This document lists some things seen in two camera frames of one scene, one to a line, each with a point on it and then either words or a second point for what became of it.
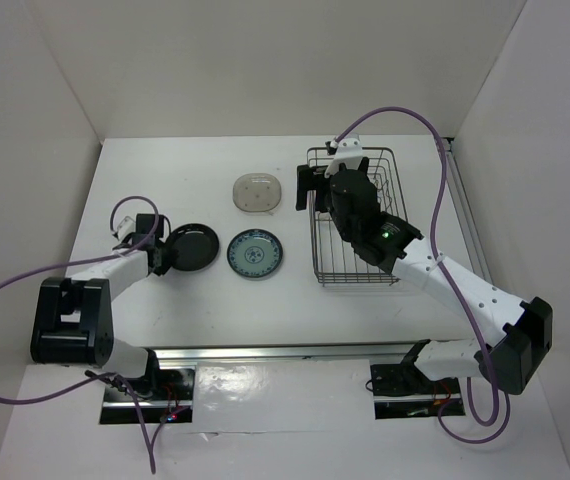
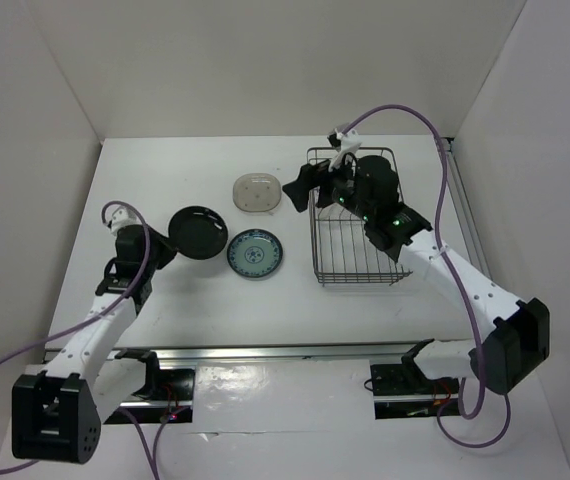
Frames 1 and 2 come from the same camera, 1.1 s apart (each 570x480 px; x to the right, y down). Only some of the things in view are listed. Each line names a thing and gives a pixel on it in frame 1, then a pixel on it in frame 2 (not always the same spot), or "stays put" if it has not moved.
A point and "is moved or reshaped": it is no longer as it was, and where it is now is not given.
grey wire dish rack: [336, 263] stays put
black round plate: [197, 247] is moved or reshaped
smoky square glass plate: [257, 192] stays put
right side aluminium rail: [466, 214] stays put
